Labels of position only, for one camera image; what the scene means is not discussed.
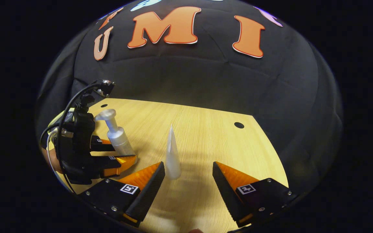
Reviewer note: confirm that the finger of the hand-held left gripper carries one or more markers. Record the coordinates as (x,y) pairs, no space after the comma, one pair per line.
(102,145)
(113,163)

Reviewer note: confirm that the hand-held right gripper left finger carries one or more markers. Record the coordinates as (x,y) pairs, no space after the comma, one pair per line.
(147,194)

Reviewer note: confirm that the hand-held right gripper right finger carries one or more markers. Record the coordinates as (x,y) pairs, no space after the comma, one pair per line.
(230,197)

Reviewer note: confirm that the white pump bottle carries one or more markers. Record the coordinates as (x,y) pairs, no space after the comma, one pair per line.
(120,139)

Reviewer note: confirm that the black backdrop cloth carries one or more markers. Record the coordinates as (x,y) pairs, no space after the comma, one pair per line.
(206,81)

